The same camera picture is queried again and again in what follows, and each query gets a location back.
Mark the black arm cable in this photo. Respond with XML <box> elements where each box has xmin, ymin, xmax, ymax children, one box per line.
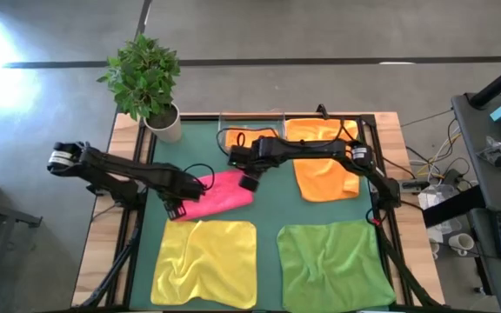
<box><xmin>184</xmin><ymin>163</ymin><xmax>216</xmax><ymax>192</ymax></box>
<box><xmin>215</xmin><ymin>126</ymin><xmax>280</xmax><ymax>157</ymax></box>

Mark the dark green table mat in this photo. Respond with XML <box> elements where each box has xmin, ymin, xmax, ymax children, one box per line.
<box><xmin>129</xmin><ymin>119</ymin><xmax>391</xmax><ymax>312</ymax></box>

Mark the clear plastic bin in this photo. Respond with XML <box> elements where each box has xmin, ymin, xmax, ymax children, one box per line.
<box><xmin>217</xmin><ymin>111</ymin><xmax>287</xmax><ymax>151</ymax></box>

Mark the clear plastic bag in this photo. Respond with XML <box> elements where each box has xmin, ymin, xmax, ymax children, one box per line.
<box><xmin>476</xmin><ymin>135</ymin><xmax>501</xmax><ymax>175</ymax></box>

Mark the white plastic bag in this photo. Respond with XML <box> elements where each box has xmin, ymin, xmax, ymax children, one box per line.
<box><xmin>417</xmin><ymin>184</ymin><xmax>464</xmax><ymax>236</ymax></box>

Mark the orange microfiber towel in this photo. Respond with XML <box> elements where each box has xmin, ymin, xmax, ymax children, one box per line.
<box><xmin>225</xmin><ymin>126</ymin><xmax>278</xmax><ymax>151</ymax></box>
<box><xmin>284</xmin><ymin>117</ymin><xmax>361</xmax><ymax>203</ymax></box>

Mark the white plant pot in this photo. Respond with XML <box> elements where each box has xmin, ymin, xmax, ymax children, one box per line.
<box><xmin>143</xmin><ymin>102</ymin><xmax>183</xmax><ymax>143</ymax></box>

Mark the yellow microfiber towel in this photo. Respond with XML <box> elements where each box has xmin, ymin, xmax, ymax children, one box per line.
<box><xmin>150</xmin><ymin>219</ymin><xmax>258</xmax><ymax>310</ymax></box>

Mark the pink microfiber towel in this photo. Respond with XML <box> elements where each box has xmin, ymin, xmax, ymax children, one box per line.
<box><xmin>173</xmin><ymin>169</ymin><xmax>255</xmax><ymax>223</ymax></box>

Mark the black power adapter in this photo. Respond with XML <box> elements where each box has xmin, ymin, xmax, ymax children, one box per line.
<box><xmin>444</xmin><ymin>168</ymin><xmax>464</xmax><ymax>188</ymax></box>

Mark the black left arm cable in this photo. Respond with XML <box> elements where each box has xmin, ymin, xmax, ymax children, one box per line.
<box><xmin>184</xmin><ymin>163</ymin><xmax>216</xmax><ymax>192</ymax></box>

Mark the white mug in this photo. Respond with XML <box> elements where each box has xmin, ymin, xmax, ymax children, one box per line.
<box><xmin>447</xmin><ymin>232</ymin><xmax>476</xmax><ymax>257</ymax></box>

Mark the black flat bar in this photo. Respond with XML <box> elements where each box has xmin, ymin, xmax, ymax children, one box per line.
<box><xmin>422</xmin><ymin>185</ymin><xmax>487</xmax><ymax>229</ymax></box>

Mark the black metal table frame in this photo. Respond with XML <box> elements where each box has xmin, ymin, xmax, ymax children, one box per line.
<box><xmin>71</xmin><ymin>111</ymin><xmax>447</xmax><ymax>313</ymax></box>

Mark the black pole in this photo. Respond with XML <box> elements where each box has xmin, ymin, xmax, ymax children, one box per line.
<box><xmin>469</xmin><ymin>54</ymin><xmax>501</xmax><ymax>110</ymax></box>

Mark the green microfiber towel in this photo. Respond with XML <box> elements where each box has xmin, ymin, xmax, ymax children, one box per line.
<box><xmin>276</xmin><ymin>219</ymin><xmax>397</xmax><ymax>313</ymax></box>

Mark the green leafy plant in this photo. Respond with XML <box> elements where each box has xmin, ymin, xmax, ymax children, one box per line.
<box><xmin>97</xmin><ymin>33</ymin><xmax>181</xmax><ymax>122</ymax></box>

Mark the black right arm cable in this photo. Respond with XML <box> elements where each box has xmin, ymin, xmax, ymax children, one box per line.
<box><xmin>215</xmin><ymin>126</ymin><xmax>280</xmax><ymax>157</ymax></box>

